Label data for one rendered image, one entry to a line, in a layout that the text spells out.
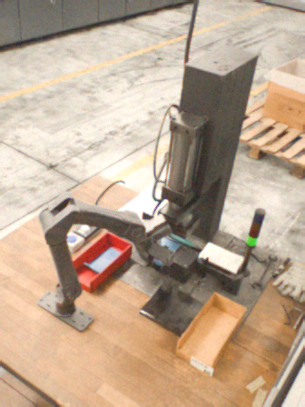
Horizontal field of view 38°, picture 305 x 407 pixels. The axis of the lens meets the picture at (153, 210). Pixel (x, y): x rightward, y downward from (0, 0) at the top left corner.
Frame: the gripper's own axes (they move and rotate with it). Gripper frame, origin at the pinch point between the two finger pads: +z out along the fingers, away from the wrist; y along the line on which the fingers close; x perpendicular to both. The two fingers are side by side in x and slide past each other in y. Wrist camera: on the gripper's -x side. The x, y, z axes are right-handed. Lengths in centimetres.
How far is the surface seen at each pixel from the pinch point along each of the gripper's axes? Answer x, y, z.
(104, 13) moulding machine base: 405, 409, 330
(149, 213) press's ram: 6.0, 12.0, -8.8
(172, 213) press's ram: -2.8, 14.3, -12.3
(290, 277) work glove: -44, 23, 22
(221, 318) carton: -30.2, -5.4, 8.0
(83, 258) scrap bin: 23.7, -10.7, 2.9
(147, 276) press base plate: 1.0, -4.3, 9.6
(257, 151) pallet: 41, 191, 216
